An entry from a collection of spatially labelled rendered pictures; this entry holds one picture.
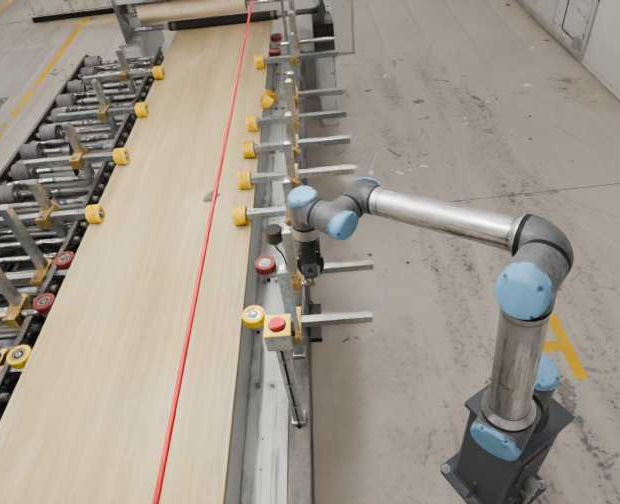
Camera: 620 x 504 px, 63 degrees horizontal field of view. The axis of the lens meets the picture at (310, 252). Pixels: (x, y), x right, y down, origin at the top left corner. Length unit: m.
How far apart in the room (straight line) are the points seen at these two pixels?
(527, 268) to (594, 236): 2.41
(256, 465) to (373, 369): 1.06
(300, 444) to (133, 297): 0.82
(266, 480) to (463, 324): 1.52
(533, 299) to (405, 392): 1.54
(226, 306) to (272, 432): 0.47
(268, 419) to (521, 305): 1.03
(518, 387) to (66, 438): 1.29
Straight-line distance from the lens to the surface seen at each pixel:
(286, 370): 1.46
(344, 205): 1.46
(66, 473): 1.69
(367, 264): 1.94
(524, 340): 1.29
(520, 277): 1.15
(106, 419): 1.72
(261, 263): 1.94
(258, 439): 1.85
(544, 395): 1.73
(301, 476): 1.69
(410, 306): 2.92
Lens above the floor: 2.26
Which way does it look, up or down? 44 degrees down
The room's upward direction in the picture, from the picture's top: 8 degrees counter-clockwise
